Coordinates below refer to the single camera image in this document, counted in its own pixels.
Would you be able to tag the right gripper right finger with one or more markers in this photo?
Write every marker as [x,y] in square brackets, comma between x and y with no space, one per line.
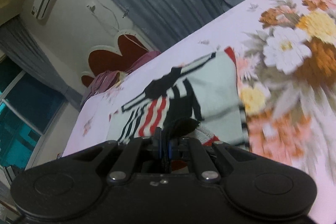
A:
[201,168]

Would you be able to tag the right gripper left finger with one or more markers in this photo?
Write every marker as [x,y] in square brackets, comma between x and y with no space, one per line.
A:
[132,158]

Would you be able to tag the striped red black white sweater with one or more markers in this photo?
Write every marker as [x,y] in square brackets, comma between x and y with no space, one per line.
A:
[204,91]

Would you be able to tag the pink pillow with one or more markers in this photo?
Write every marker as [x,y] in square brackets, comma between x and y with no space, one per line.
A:
[105,80]

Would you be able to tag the red white headboard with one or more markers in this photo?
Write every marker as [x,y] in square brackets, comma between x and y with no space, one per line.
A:
[126,48]

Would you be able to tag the pink floral bed sheet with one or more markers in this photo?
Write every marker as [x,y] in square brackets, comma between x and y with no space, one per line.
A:
[285,68]

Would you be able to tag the window with white frame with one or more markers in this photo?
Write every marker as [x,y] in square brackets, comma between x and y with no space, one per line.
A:
[27,109]

